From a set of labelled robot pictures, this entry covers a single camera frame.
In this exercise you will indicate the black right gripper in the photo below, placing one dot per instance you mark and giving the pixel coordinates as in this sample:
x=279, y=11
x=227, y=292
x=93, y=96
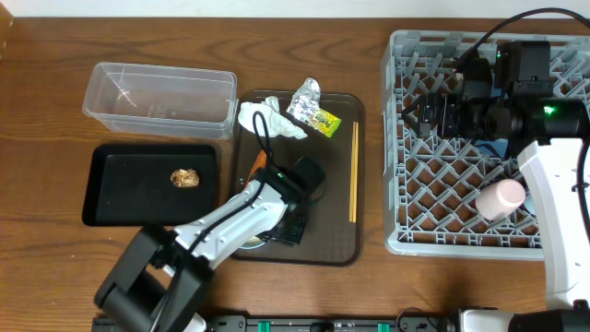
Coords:
x=448, y=106

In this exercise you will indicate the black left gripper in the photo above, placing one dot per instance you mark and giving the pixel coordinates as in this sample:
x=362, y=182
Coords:
x=295, y=240

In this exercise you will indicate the dark blue plate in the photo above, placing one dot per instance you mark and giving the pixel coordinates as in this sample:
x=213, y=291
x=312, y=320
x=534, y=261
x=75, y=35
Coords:
x=494, y=148

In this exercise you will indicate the pink cup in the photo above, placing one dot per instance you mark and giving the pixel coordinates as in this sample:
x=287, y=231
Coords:
x=500, y=199

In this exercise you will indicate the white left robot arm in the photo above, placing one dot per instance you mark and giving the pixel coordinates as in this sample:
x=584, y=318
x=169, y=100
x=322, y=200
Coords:
x=161, y=279

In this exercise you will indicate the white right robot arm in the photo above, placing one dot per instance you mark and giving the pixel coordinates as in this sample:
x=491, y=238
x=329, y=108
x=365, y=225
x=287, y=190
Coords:
x=513, y=99

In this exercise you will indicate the grey dishwasher rack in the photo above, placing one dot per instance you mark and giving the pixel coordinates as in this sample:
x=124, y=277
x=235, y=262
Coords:
x=430, y=184

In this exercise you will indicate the light blue rice bowl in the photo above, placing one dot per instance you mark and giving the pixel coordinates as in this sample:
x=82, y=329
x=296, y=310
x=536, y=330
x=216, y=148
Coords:
x=251, y=242

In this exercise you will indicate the brown serving tray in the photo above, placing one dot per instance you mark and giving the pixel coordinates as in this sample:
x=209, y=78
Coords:
x=332, y=237

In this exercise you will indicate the wooden chopstick right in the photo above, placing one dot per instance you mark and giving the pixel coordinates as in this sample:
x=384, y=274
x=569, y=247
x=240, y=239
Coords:
x=357, y=165

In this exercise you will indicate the wooden chopstick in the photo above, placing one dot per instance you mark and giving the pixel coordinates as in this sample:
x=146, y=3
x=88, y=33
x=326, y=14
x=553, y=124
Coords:
x=357, y=165
x=353, y=174

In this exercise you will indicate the wooden chopstick left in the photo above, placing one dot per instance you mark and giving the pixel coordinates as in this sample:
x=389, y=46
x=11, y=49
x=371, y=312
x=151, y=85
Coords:
x=353, y=174

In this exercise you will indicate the orange carrot piece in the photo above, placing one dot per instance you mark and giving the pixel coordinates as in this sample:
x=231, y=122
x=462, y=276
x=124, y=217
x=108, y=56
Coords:
x=259, y=163

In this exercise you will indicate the yellow snack wrapper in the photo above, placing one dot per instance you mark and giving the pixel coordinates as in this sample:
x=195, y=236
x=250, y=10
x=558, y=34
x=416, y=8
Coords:
x=325, y=122

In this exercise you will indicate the crumpled white napkin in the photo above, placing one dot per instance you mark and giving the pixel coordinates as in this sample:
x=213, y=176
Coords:
x=277, y=124

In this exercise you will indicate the crumpled aluminium foil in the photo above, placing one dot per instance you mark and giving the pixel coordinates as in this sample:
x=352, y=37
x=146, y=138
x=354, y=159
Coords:
x=305, y=101

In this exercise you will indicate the brown food scrap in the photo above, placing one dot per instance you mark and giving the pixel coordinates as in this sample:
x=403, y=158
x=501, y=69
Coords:
x=185, y=178

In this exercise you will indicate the clear plastic bin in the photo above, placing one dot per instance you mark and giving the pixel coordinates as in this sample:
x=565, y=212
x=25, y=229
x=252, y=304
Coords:
x=162, y=100

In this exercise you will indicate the black tray bin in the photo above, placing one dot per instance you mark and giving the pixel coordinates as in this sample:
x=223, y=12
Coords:
x=130, y=185

